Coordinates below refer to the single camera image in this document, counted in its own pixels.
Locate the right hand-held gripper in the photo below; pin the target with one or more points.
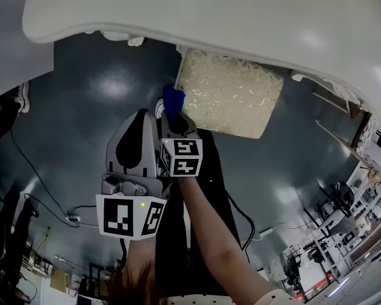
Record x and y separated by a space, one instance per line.
184 157

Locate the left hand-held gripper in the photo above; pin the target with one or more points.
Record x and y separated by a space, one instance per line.
117 214

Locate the blue cloth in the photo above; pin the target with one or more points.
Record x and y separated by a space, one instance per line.
173 102

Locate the gold patterned cushioned stool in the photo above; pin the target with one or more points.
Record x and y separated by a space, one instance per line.
228 100

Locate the person's right forearm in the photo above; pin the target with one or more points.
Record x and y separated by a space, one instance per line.
209 234

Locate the person's left forearm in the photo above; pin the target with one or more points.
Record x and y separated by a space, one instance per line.
139 249

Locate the white dressing table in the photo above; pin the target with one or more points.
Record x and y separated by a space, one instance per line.
209 11

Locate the person's left white shoe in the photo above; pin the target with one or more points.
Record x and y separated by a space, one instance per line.
159 106

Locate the grey power strip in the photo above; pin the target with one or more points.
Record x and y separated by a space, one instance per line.
73 217

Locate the person's black trousers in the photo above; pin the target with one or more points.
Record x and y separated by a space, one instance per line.
171 265

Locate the black office chair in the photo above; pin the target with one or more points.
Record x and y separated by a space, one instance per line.
339 208

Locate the dark-seat wooden stool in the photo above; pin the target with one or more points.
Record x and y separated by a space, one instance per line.
357 110

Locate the wooden chair with patterned cushion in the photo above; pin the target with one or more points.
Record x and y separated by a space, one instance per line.
368 132

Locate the person's polka-dot shirt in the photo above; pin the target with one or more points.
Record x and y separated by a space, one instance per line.
273 297

